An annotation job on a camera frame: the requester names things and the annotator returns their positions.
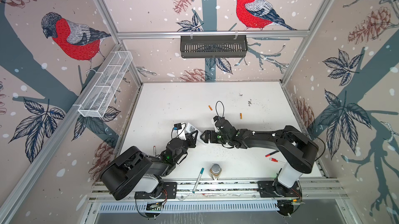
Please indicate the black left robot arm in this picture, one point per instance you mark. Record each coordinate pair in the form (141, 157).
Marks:
(139, 172)

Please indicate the teal capped marker pen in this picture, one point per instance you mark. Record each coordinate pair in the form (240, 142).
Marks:
(198, 180)

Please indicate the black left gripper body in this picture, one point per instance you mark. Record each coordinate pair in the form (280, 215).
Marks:
(187, 144)

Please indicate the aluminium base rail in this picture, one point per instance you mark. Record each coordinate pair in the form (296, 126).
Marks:
(220, 196)

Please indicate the white remote control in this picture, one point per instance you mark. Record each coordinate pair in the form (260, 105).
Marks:
(190, 128)

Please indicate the white wire mesh basket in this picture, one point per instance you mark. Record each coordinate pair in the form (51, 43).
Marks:
(100, 95)

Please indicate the black hanging plastic basket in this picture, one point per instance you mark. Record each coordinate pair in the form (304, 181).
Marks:
(204, 47)

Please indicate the red black marker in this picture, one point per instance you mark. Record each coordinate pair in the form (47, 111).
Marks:
(272, 153)

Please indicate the silver metal binder clip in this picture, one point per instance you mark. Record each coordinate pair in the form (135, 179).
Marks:
(215, 171)

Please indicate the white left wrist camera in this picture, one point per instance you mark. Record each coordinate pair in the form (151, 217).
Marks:
(179, 130)

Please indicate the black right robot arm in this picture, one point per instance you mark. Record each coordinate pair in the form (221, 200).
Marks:
(299, 151)

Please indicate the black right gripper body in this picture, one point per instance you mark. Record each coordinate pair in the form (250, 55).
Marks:
(216, 136)

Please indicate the aluminium top crossbar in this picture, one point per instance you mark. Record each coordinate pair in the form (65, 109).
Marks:
(251, 34)

